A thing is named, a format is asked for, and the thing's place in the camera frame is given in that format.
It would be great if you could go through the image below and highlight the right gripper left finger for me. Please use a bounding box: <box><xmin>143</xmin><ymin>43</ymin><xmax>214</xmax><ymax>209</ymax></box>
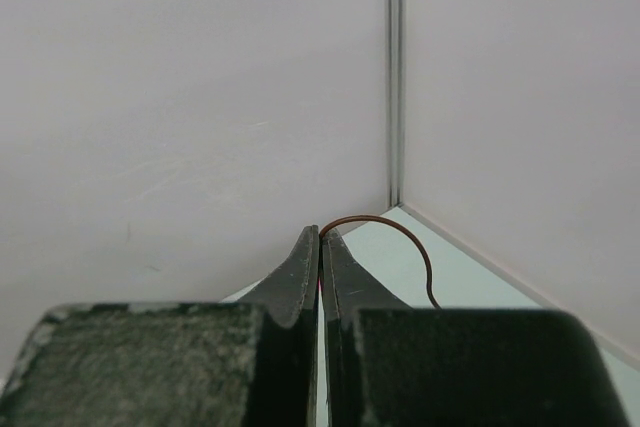
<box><xmin>1</xmin><ymin>226</ymin><xmax>319</xmax><ymax>426</ymax></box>

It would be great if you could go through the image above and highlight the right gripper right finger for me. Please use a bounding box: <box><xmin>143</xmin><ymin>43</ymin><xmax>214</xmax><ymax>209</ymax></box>
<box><xmin>321</xmin><ymin>231</ymin><xmax>628</xmax><ymax>426</ymax></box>

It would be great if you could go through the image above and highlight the dark brown cable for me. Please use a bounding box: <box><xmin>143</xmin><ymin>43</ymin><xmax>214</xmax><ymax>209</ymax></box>
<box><xmin>319</xmin><ymin>215</ymin><xmax>442</xmax><ymax>309</ymax></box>

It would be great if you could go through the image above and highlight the right aluminium frame post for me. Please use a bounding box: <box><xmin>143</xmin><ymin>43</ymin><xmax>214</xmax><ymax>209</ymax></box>
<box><xmin>385</xmin><ymin>0</ymin><xmax>406</xmax><ymax>208</ymax></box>

